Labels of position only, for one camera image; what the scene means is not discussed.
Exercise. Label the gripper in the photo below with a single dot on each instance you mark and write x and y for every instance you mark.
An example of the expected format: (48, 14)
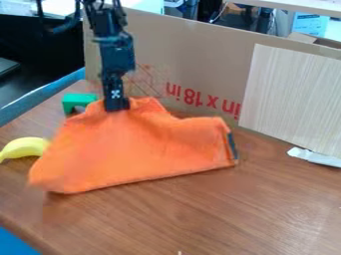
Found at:
(116, 54)

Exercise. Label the orange cloth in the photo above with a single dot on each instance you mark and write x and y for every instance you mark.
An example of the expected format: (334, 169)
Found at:
(133, 146)

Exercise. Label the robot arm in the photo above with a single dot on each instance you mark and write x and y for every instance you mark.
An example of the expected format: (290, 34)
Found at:
(104, 18)

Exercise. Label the green toy block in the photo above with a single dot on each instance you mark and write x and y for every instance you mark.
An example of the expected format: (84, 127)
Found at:
(76, 102)

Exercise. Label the cardboard box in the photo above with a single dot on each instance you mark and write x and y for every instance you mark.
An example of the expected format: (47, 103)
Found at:
(195, 59)

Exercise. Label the yellow toy banana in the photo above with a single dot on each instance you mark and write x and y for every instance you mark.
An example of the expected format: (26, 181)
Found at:
(23, 147)

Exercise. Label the wooden board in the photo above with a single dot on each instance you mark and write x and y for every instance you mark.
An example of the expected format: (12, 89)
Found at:
(293, 99)

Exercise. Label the white paper scrap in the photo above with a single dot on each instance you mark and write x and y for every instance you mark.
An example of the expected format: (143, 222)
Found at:
(315, 156)

